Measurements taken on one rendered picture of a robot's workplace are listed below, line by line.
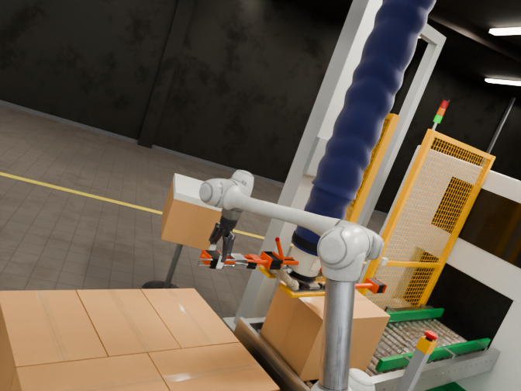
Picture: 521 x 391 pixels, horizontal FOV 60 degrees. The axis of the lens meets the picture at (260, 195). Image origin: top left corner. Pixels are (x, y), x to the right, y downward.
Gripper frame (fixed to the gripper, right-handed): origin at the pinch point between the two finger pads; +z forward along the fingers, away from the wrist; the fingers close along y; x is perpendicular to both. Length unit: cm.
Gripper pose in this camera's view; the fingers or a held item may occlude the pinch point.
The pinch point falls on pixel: (215, 258)
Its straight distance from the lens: 201.7
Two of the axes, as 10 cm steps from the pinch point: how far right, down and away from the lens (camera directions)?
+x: -7.5, -1.2, -6.5
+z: -3.3, 9.2, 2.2
